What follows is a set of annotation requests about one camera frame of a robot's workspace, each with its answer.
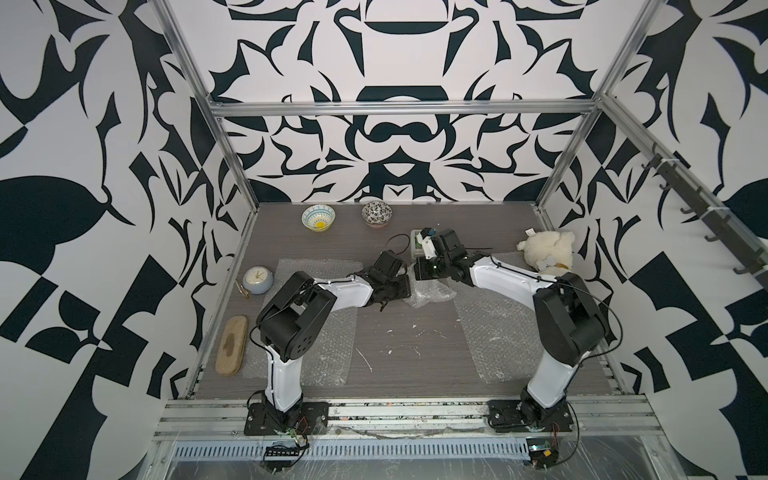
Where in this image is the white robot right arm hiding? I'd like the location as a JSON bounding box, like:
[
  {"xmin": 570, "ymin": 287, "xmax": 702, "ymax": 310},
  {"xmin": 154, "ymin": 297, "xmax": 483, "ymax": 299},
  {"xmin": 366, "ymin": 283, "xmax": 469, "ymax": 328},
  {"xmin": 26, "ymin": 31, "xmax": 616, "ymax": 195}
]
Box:
[{"xmin": 415, "ymin": 227, "xmax": 610, "ymax": 427}]

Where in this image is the black white patterned bowl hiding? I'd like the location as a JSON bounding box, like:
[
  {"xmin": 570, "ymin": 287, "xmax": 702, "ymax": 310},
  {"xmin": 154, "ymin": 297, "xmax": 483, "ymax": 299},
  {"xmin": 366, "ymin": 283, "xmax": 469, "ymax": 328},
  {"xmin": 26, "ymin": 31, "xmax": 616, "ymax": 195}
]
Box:
[{"xmin": 361, "ymin": 200, "xmax": 393, "ymax": 228}]

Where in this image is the black wall hook rail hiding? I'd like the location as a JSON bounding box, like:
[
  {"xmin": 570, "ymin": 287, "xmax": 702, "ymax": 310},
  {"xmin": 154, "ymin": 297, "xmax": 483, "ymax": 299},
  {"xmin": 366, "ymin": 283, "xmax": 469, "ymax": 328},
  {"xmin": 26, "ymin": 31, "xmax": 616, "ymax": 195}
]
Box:
[{"xmin": 643, "ymin": 143, "xmax": 767, "ymax": 289}]

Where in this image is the bubble wrap sheet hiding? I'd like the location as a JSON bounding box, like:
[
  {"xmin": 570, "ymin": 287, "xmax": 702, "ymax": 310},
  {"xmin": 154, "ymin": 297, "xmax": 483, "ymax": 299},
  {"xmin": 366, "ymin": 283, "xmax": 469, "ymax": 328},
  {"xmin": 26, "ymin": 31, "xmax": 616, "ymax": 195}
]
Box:
[
  {"xmin": 264, "ymin": 258, "xmax": 363, "ymax": 387},
  {"xmin": 404, "ymin": 264, "xmax": 457, "ymax": 309},
  {"xmin": 446, "ymin": 279, "xmax": 544, "ymax": 384}
]

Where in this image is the white teddy bear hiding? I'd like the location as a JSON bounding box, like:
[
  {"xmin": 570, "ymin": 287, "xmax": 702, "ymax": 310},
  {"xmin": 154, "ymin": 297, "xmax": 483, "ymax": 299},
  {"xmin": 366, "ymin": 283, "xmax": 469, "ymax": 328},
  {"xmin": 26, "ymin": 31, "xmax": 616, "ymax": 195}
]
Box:
[{"xmin": 517, "ymin": 229, "xmax": 575, "ymax": 276}]

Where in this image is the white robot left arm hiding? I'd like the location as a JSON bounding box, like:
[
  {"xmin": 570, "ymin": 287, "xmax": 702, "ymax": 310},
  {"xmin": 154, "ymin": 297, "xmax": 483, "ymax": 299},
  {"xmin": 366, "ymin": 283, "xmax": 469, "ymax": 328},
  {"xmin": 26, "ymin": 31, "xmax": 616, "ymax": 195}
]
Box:
[{"xmin": 255, "ymin": 250, "xmax": 411, "ymax": 416}]

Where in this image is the yellow centre patterned bowl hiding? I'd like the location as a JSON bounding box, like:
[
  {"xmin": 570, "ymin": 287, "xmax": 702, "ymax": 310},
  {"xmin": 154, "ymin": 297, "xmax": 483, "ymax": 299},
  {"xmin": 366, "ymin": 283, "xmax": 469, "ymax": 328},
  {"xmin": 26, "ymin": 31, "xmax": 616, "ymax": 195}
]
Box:
[{"xmin": 301, "ymin": 204, "xmax": 336, "ymax": 232}]

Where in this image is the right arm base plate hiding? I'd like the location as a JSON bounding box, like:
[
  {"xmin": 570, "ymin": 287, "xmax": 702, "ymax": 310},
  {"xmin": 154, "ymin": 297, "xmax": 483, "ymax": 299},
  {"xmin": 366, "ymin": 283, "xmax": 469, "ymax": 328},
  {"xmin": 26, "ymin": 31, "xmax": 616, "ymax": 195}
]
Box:
[{"xmin": 486, "ymin": 397, "xmax": 574, "ymax": 433}]

